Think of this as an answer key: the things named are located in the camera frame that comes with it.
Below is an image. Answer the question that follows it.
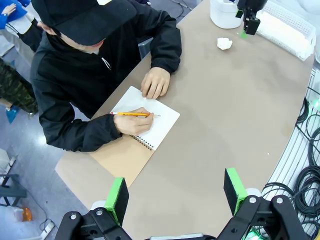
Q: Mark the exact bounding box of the white perforated plastic basket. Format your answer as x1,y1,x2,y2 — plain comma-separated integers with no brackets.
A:
254,0,317,62

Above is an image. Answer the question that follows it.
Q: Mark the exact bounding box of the white paper ball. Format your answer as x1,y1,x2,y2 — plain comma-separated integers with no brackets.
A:
216,37,234,52

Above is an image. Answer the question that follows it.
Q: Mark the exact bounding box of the round white waste bin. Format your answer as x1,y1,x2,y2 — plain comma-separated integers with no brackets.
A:
209,0,248,29

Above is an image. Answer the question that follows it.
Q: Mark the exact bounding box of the yellow pencil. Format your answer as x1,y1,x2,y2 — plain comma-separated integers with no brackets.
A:
109,111,161,118

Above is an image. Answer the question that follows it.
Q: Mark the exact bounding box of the black baseball cap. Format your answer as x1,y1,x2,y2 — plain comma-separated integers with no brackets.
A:
31,0,138,47

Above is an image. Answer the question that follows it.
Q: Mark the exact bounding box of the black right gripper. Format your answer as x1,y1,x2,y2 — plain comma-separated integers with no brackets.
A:
234,0,268,40

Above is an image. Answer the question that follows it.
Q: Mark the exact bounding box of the person's right forearm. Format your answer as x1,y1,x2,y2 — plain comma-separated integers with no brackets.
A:
39,113,124,153

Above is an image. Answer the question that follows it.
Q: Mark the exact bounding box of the person's right hand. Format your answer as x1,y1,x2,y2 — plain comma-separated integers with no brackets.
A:
113,107,155,136

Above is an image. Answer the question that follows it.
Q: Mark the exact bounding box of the jug with orange cap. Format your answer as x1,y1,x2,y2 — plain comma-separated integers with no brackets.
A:
0,204,33,224

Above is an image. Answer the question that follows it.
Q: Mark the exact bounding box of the white power strip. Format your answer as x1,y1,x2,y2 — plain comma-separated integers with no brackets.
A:
39,218,56,240

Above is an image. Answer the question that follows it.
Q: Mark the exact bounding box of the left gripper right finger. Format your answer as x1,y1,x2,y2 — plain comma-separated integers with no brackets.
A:
216,167,311,240

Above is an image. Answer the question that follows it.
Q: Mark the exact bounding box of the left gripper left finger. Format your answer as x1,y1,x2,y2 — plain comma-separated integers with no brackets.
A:
54,176,131,240

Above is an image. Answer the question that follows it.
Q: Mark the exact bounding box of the person's left hand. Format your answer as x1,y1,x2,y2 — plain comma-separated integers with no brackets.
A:
140,66,171,100

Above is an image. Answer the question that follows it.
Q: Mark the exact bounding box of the person in black jacket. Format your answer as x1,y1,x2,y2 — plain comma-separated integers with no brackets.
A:
29,0,183,153

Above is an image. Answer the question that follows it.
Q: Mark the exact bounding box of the person's left forearm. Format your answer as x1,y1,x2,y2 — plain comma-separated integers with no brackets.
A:
149,22,183,75

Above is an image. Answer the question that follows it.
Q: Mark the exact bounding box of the spiral notebook with brown cover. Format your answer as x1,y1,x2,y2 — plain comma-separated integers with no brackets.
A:
89,86,181,188

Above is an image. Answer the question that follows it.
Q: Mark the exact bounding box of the black cable bundle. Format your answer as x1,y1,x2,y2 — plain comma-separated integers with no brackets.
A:
262,84,320,232

